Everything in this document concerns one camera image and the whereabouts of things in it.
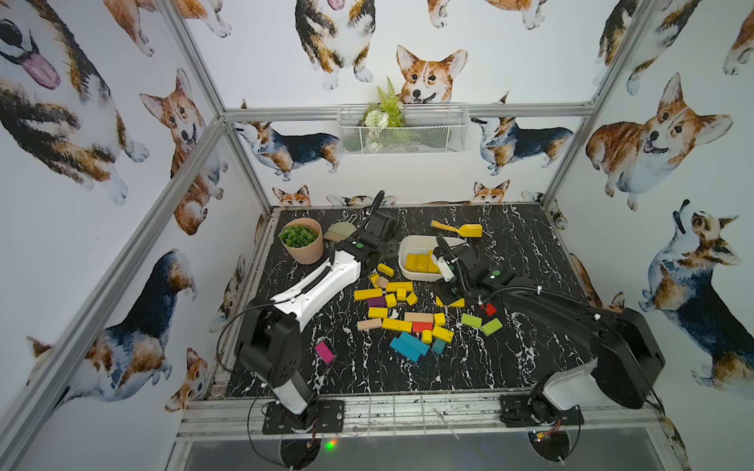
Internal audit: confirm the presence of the yellow toy shovel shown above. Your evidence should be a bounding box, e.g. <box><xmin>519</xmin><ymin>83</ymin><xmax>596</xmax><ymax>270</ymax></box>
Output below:
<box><xmin>431</xmin><ymin>220</ymin><xmax>483</xmax><ymax>239</ymax></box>

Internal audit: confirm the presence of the magenta block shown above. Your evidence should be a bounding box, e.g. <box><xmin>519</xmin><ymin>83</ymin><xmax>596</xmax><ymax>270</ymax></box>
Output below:
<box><xmin>314</xmin><ymin>341</ymin><xmax>335</xmax><ymax>364</ymax></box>

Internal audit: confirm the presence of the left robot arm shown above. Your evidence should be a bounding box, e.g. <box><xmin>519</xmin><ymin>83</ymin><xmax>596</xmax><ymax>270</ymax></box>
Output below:
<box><xmin>235</xmin><ymin>190</ymin><xmax>398</xmax><ymax>418</ymax></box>

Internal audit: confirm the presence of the natural wood block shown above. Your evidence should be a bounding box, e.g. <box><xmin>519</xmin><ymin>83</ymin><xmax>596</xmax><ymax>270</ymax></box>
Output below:
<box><xmin>404</xmin><ymin>312</ymin><xmax>434</xmax><ymax>324</ymax></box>
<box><xmin>357</xmin><ymin>318</ymin><xmax>383</xmax><ymax>332</ymax></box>

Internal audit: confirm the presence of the natural wood block upper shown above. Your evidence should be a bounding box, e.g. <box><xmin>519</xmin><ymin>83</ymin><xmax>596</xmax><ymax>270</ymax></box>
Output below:
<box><xmin>404</xmin><ymin>312</ymin><xmax>434</xmax><ymax>324</ymax></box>

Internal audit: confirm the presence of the teal long block rear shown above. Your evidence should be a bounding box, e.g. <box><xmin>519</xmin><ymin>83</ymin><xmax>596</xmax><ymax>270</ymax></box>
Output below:
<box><xmin>400</xmin><ymin>332</ymin><xmax>429</xmax><ymax>355</ymax></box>

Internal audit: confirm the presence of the teal long block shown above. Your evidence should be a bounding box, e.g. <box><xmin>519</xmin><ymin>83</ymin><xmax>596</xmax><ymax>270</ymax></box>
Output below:
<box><xmin>400</xmin><ymin>332</ymin><xmax>429</xmax><ymax>355</ymax></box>
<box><xmin>390</xmin><ymin>338</ymin><xmax>421</xmax><ymax>363</ymax></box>

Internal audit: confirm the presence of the white wire wall basket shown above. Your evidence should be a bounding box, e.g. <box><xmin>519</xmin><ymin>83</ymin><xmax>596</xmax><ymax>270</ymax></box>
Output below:
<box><xmin>337</xmin><ymin>105</ymin><xmax>470</xmax><ymax>155</ymax></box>

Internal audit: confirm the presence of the green block left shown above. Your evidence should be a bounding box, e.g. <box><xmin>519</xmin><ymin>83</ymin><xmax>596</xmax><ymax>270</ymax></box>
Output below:
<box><xmin>461</xmin><ymin>314</ymin><xmax>482</xmax><ymax>329</ymax></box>

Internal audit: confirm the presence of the small teal block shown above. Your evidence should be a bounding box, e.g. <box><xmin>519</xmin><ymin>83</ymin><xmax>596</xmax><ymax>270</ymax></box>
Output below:
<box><xmin>432</xmin><ymin>339</ymin><xmax>447</xmax><ymax>355</ymax></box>

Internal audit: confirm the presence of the teal long block front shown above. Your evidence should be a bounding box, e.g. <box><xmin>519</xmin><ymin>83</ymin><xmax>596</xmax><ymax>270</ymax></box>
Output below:
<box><xmin>390</xmin><ymin>338</ymin><xmax>421</xmax><ymax>363</ymax></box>

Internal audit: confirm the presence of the green block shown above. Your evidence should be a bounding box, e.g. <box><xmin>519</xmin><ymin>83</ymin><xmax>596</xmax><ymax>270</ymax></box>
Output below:
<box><xmin>461</xmin><ymin>314</ymin><xmax>482</xmax><ymax>329</ymax></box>
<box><xmin>481</xmin><ymin>318</ymin><xmax>503</xmax><ymax>337</ymax></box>

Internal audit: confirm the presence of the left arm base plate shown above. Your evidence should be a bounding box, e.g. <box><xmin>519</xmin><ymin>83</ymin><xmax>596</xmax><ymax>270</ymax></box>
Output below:
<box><xmin>262</xmin><ymin>400</ymin><xmax>346</xmax><ymax>435</ymax></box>

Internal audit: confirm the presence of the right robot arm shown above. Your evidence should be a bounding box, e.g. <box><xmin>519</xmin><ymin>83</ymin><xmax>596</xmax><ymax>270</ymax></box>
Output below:
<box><xmin>433</xmin><ymin>237</ymin><xmax>666</xmax><ymax>421</ymax></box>

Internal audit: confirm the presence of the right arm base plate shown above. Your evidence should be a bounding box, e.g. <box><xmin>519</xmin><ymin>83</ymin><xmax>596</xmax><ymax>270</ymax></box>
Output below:
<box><xmin>499</xmin><ymin>394</ymin><xmax>584</xmax><ymax>428</ymax></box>

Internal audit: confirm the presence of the purple block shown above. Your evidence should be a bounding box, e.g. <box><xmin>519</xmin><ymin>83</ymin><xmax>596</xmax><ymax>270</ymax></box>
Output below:
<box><xmin>367</xmin><ymin>296</ymin><xmax>387</xmax><ymax>308</ymax></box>

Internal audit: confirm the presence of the terracotta pot with plant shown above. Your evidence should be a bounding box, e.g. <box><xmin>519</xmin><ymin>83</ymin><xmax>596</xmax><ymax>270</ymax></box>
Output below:
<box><xmin>278</xmin><ymin>218</ymin><xmax>324</xmax><ymax>265</ymax></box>

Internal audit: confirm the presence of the red block in pile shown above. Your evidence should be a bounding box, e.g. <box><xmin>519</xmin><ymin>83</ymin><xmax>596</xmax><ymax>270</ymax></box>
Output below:
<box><xmin>412</xmin><ymin>322</ymin><xmax>434</xmax><ymax>334</ymax></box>

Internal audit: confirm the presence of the yellow long block bottom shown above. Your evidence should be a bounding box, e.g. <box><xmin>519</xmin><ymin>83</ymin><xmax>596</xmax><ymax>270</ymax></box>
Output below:
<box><xmin>382</xmin><ymin>318</ymin><xmax>414</xmax><ymax>334</ymax></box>

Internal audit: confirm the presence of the green block right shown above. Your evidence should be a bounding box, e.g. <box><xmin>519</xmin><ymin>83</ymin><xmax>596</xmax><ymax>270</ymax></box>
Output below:
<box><xmin>481</xmin><ymin>318</ymin><xmax>503</xmax><ymax>337</ymax></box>

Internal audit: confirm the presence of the natural wood block lower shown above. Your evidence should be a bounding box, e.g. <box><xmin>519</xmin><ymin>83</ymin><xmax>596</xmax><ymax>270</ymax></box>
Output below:
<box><xmin>357</xmin><ymin>318</ymin><xmax>383</xmax><ymax>332</ymax></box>

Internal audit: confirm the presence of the artificial fern and flower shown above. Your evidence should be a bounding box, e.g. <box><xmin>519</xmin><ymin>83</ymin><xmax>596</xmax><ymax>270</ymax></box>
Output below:
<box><xmin>359</xmin><ymin>78</ymin><xmax>406</xmax><ymax>153</ymax></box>

